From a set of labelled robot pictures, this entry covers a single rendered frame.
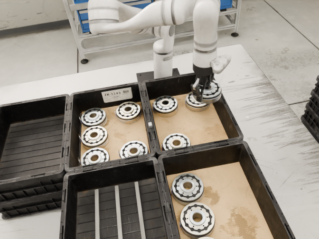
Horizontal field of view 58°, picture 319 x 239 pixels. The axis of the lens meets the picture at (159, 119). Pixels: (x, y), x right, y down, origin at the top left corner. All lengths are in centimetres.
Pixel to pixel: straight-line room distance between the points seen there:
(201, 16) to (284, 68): 221
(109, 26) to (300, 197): 88
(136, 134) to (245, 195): 46
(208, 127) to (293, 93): 164
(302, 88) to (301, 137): 143
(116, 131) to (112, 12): 48
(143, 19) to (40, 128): 68
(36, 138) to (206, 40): 78
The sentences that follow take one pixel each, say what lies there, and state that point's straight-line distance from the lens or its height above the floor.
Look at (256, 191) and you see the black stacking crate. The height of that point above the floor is 85.
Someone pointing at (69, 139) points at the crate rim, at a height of 93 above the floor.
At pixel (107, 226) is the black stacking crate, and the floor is 83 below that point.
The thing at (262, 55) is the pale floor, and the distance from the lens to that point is 310.
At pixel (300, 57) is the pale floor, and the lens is 316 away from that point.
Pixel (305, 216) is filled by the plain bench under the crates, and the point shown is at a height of 70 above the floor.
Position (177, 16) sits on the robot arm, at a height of 130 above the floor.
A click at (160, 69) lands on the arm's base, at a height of 86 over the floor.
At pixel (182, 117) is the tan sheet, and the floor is 83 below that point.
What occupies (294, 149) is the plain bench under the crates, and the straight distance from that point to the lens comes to 131.
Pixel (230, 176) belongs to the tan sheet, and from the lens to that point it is 101.
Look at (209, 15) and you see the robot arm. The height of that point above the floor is 132.
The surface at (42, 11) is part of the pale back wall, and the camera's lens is 389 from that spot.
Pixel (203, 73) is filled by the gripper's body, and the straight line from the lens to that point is 93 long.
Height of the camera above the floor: 167
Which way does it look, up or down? 46 degrees down
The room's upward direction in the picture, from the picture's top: 6 degrees counter-clockwise
